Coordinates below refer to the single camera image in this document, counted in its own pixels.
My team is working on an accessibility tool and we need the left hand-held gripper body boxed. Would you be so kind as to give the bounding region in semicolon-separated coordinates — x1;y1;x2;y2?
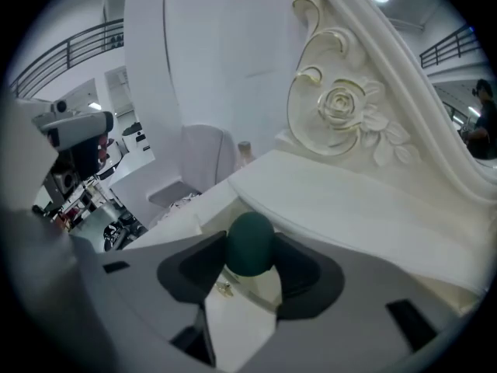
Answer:
30;98;104;182

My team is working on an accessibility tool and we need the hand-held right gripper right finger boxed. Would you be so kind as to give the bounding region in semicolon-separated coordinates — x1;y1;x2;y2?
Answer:
232;231;481;373

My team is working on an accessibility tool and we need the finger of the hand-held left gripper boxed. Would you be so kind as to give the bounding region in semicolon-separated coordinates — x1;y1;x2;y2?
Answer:
40;110;116;152

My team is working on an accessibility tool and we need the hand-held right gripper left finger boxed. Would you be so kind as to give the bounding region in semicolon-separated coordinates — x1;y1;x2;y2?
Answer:
71;230;230;373

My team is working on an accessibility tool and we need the white organizer tray with items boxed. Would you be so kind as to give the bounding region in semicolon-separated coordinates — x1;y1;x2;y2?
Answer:
198;197;283;365

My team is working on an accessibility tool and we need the dark green round object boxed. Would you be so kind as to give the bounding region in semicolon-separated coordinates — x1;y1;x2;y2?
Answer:
225;212;276;279

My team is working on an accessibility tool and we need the black bag with white logo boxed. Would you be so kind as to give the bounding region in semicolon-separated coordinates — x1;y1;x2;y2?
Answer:
102;220;131;250

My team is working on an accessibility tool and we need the black balcony railing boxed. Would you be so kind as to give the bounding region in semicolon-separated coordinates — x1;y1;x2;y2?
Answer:
9;18;126;98

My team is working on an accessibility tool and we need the oval mirror with ornate frame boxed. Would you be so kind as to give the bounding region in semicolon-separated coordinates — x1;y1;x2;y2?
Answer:
274;0;497;206

